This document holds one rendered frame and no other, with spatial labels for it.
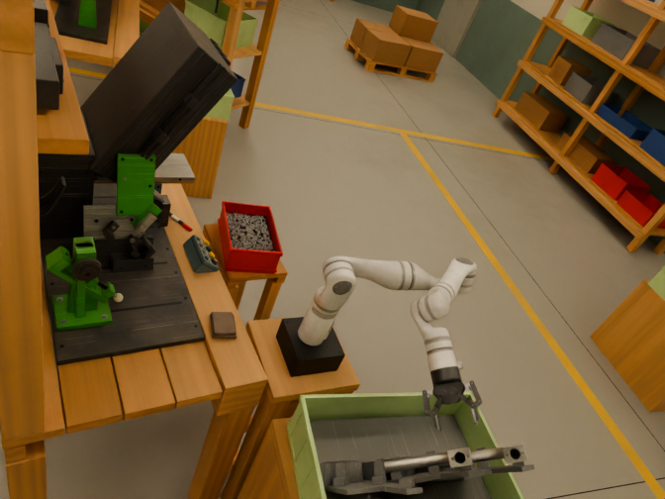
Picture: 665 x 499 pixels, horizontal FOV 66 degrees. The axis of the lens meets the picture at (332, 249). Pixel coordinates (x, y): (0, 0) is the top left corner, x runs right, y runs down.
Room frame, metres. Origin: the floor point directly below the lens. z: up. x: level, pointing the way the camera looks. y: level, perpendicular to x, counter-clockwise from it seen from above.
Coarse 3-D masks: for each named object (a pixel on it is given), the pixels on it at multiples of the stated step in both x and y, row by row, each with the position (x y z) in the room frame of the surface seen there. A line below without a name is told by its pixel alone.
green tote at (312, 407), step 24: (312, 408) 0.98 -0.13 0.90; (336, 408) 1.02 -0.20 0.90; (360, 408) 1.06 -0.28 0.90; (384, 408) 1.10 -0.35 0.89; (408, 408) 1.14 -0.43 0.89; (432, 408) 1.19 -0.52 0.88; (456, 408) 1.24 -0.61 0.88; (288, 432) 0.94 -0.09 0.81; (480, 432) 1.14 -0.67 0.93; (312, 456) 0.80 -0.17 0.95; (312, 480) 0.76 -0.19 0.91; (504, 480) 0.99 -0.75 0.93
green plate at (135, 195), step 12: (120, 156) 1.29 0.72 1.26; (132, 156) 1.32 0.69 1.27; (144, 156) 1.34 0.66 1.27; (120, 168) 1.29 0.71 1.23; (132, 168) 1.31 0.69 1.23; (144, 168) 1.34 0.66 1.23; (120, 180) 1.28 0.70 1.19; (132, 180) 1.30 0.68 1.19; (144, 180) 1.33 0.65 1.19; (120, 192) 1.27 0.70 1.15; (132, 192) 1.30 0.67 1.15; (144, 192) 1.32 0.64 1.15; (120, 204) 1.27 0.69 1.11; (132, 204) 1.29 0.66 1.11; (144, 204) 1.32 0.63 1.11
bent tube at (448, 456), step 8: (464, 448) 0.83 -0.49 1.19; (416, 456) 0.89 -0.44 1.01; (424, 456) 0.89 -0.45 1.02; (432, 456) 0.89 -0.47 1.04; (440, 456) 0.89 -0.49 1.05; (448, 456) 0.81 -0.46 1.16; (456, 456) 0.84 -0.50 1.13; (464, 456) 0.88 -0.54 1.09; (384, 464) 0.86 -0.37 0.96; (392, 464) 0.86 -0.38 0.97; (400, 464) 0.87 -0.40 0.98; (408, 464) 0.87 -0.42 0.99; (416, 464) 0.87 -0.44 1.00; (424, 464) 0.87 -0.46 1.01; (432, 464) 0.88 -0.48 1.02; (456, 464) 0.80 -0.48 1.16; (464, 464) 0.80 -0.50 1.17
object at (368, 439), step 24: (312, 432) 0.94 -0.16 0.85; (336, 432) 0.98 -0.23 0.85; (360, 432) 1.01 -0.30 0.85; (384, 432) 1.05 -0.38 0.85; (408, 432) 1.09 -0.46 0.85; (432, 432) 1.12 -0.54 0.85; (456, 432) 1.16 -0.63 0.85; (336, 456) 0.90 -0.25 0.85; (360, 456) 0.93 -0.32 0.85; (384, 456) 0.96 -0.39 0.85; (456, 480) 0.99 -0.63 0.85; (480, 480) 1.02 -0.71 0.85
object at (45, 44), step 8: (40, 0) 1.35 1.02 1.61; (40, 8) 1.30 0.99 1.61; (40, 16) 1.30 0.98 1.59; (48, 24) 1.35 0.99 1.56; (40, 40) 1.13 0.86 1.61; (48, 40) 1.15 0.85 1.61; (40, 48) 1.09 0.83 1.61; (48, 48) 1.11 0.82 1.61; (56, 48) 1.12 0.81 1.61; (56, 56) 1.08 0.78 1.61; (56, 64) 1.05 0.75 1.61
